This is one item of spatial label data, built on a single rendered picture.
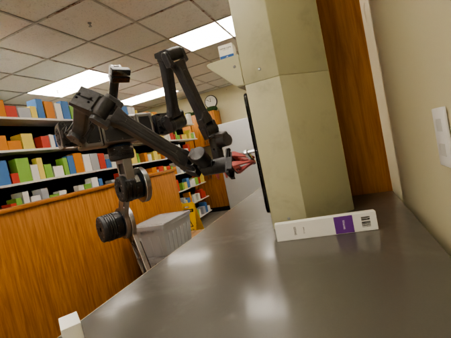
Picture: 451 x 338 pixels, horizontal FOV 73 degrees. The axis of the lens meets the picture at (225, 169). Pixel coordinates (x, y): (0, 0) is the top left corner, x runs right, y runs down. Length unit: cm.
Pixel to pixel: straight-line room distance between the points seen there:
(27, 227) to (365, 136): 230
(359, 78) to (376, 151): 29
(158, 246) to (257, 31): 253
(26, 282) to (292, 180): 215
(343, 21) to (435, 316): 109
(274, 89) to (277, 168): 24
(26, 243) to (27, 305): 43
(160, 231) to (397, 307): 271
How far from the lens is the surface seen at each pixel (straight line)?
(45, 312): 281
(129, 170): 172
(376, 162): 134
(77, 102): 116
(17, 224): 264
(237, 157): 111
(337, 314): 54
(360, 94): 133
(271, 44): 101
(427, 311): 55
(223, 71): 103
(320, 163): 102
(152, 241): 321
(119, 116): 113
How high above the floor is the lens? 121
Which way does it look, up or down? 3 degrees down
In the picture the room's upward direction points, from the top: 12 degrees counter-clockwise
